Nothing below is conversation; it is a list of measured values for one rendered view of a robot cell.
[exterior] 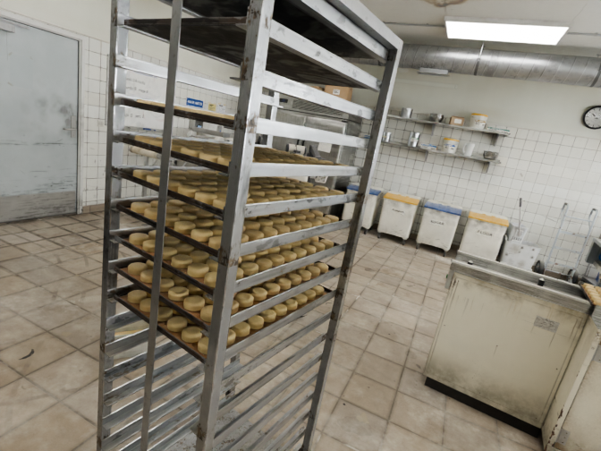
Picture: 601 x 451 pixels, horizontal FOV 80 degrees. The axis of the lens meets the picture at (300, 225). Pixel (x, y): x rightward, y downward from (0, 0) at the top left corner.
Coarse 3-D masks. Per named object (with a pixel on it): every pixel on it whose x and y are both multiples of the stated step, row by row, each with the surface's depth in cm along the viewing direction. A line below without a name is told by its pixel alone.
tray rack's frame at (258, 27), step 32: (128, 0) 85; (256, 0) 61; (352, 0) 81; (128, 32) 87; (256, 32) 62; (384, 32) 98; (256, 64) 63; (256, 96) 65; (256, 128) 68; (160, 192) 84; (160, 224) 85; (224, 224) 72; (160, 256) 87; (224, 256) 73; (224, 288) 74; (224, 320) 77; (224, 352) 80; (224, 416) 170; (192, 448) 151
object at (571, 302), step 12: (456, 264) 220; (468, 264) 219; (480, 276) 214; (492, 276) 211; (504, 276) 209; (516, 288) 206; (528, 288) 203; (540, 288) 200; (552, 300) 198; (564, 300) 195; (576, 300) 192; (588, 312) 190
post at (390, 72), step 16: (400, 48) 109; (384, 80) 111; (384, 96) 112; (384, 112) 113; (368, 144) 117; (368, 160) 117; (368, 176) 118; (368, 192) 121; (352, 224) 123; (352, 240) 124; (352, 256) 126; (336, 288) 130; (336, 304) 131; (336, 320) 132; (320, 368) 138; (320, 384) 139; (320, 400) 142; (304, 448) 148
